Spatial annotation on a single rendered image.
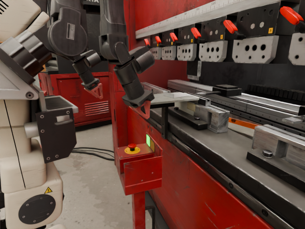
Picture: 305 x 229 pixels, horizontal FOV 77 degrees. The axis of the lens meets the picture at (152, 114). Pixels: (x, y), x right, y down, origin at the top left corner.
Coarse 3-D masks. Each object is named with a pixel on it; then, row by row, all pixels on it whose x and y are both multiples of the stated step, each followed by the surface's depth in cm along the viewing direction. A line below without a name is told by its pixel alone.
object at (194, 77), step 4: (188, 64) 100; (192, 64) 97; (196, 64) 94; (200, 64) 93; (188, 68) 101; (192, 68) 97; (196, 68) 95; (200, 68) 94; (188, 72) 101; (192, 72) 98; (196, 72) 95; (200, 72) 95; (188, 76) 103; (192, 76) 100; (196, 76) 97
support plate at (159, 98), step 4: (176, 92) 108; (180, 92) 108; (156, 96) 97; (160, 96) 97; (164, 96) 97; (188, 96) 97; (192, 96) 97; (152, 100) 88; (156, 100) 88; (160, 100) 88; (164, 100) 88; (168, 100) 88; (172, 100) 88; (176, 100) 89; (180, 100) 90; (184, 100) 91; (188, 100) 92; (152, 104) 85
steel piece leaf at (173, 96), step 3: (165, 93) 98; (168, 93) 95; (171, 93) 94; (177, 93) 104; (168, 96) 96; (171, 96) 94; (174, 96) 96; (177, 96) 96; (180, 96) 96; (183, 96) 96
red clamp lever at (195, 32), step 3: (192, 30) 82; (195, 30) 81; (195, 33) 81; (198, 33) 81; (195, 36) 81; (198, 36) 80; (198, 39) 79; (201, 39) 78; (204, 39) 79; (198, 42) 79; (201, 42) 78; (204, 42) 79
